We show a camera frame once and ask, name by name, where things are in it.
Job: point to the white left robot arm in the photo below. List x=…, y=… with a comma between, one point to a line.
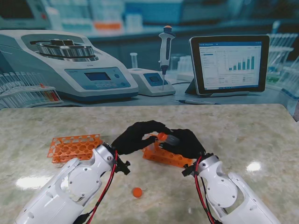
x=79, y=184

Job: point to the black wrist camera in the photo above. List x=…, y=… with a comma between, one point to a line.
x=123, y=166
x=188, y=170

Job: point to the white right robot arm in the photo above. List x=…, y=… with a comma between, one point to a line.
x=222, y=191

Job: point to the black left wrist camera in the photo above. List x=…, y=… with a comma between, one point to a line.
x=123, y=166

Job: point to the printed laboratory backdrop poster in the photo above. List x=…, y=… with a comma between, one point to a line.
x=149, y=46

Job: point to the orange screw cap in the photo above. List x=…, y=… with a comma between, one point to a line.
x=137, y=192
x=161, y=136

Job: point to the orange plastic test tube rack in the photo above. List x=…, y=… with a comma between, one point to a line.
x=70, y=147
x=163, y=156

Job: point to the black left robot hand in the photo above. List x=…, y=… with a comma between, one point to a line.
x=133, y=140

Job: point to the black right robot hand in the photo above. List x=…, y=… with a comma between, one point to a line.
x=189, y=145

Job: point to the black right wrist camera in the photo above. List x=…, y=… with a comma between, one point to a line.
x=188, y=170

